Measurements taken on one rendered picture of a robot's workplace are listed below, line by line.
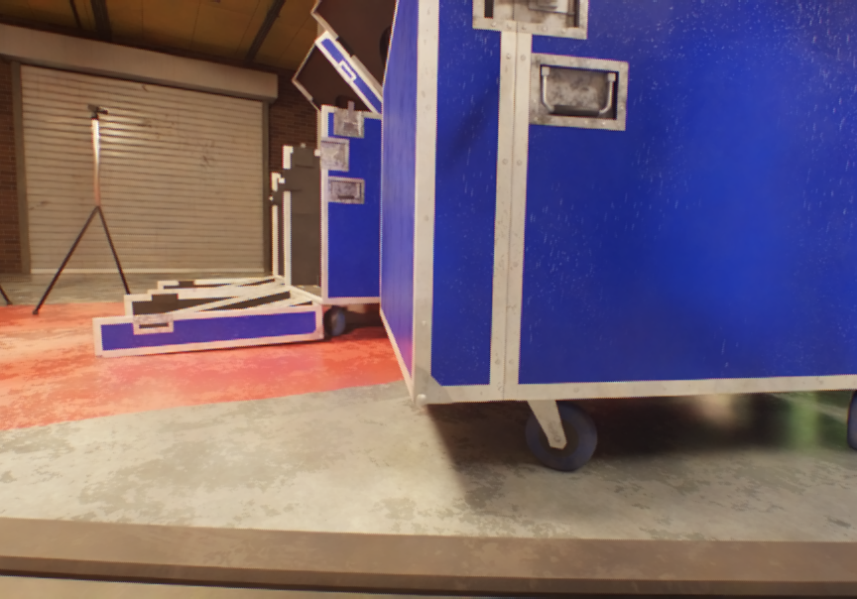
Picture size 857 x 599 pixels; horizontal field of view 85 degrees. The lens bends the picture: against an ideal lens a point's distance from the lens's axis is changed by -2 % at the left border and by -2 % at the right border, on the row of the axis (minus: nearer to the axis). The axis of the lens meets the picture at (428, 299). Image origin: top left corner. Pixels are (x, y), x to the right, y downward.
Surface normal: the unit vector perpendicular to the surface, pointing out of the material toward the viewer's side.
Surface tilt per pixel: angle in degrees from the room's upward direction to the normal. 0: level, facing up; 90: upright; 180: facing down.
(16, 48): 90
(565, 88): 90
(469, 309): 90
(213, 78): 90
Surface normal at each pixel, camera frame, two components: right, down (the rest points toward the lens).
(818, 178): 0.15, 0.11
